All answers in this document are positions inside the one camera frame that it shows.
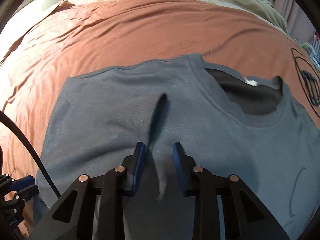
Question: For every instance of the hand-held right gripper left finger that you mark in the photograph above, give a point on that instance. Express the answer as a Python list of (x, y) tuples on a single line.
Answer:
[(140, 165)]

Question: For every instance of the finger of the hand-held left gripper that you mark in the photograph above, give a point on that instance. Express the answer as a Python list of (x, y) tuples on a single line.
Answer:
[(22, 182), (27, 193)]

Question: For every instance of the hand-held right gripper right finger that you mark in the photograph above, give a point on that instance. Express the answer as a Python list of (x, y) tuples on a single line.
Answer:
[(178, 167)]

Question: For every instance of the grey t-shirt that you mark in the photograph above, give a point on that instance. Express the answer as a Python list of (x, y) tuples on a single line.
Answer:
[(112, 110)]

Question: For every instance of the orange fleece blanket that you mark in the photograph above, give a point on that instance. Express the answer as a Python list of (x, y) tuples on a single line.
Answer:
[(125, 37)]

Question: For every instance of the pink curtain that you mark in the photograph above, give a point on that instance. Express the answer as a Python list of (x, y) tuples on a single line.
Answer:
[(287, 7)]

